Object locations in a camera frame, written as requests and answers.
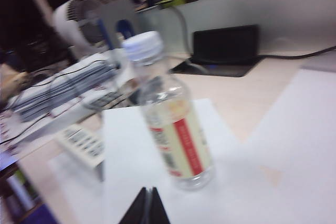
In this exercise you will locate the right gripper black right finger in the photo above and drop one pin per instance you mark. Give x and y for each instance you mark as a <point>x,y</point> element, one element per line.
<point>158,211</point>

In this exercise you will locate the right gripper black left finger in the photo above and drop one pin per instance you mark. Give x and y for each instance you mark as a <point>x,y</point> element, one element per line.
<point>139,211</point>

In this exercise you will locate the white power strip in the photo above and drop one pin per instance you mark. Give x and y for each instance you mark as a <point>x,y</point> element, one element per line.
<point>81,142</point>

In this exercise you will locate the white paper sheet, curled edge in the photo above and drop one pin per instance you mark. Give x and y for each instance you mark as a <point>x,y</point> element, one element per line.
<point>126,155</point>

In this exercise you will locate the clear plastic bottle, cream label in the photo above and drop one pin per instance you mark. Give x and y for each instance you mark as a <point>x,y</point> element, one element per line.
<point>181,134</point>

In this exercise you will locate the stack of printed papers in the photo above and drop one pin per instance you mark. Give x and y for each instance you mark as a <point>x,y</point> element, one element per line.
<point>65,87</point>

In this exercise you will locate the black rectangular tray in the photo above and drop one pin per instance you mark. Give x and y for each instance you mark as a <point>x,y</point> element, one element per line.
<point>225,45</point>

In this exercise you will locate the white desk fan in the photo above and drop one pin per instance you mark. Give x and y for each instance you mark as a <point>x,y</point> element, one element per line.
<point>68,24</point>

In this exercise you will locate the grey metal bookend, blue parts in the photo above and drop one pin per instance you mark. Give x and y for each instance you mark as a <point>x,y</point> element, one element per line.
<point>118,11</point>

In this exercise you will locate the frosted glass desk partition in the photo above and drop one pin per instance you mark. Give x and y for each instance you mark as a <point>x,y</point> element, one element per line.
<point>236,11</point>

